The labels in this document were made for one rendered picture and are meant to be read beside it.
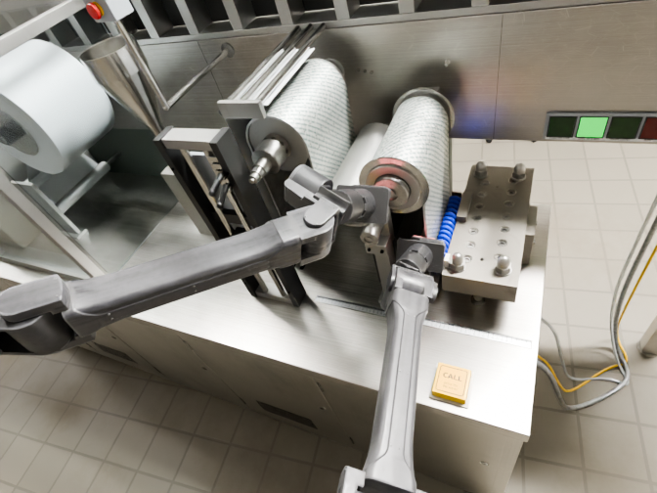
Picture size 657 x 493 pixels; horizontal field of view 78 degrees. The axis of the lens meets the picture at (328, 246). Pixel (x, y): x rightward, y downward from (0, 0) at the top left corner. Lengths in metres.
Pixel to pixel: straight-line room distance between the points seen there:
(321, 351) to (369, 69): 0.71
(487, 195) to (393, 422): 0.73
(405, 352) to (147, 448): 1.80
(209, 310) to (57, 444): 1.54
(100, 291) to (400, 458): 0.43
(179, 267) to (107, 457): 1.89
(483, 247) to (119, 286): 0.77
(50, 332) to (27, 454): 2.14
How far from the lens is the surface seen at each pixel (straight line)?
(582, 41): 1.03
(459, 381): 0.95
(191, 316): 1.27
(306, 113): 0.90
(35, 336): 0.60
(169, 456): 2.21
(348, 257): 1.20
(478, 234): 1.05
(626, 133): 1.13
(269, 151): 0.85
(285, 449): 1.97
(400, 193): 0.83
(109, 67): 1.17
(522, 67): 1.05
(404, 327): 0.66
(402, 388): 0.60
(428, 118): 0.94
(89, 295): 0.59
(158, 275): 0.58
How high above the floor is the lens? 1.80
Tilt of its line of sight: 46 degrees down
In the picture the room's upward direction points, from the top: 19 degrees counter-clockwise
